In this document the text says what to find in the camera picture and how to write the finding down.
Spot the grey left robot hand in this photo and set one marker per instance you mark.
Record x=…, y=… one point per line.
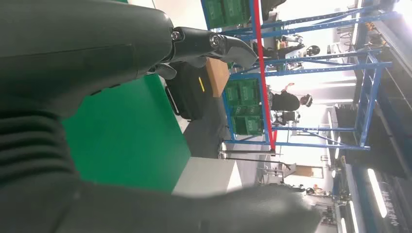
x=80, y=48

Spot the brown cardboard box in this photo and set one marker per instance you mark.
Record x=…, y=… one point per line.
x=219, y=77
x=304, y=172

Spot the white black humanoid robot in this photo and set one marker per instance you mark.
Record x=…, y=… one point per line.
x=312, y=50

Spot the black carrying case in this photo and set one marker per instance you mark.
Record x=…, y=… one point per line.
x=190, y=93

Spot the white side table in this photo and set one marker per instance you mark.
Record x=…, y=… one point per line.
x=206, y=177

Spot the black metal stand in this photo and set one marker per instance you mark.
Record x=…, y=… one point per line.
x=257, y=152

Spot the person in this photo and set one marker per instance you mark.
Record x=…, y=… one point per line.
x=286, y=101

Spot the blue metal shelf rack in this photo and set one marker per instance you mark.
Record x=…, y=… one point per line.
x=379, y=16
x=370, y=96

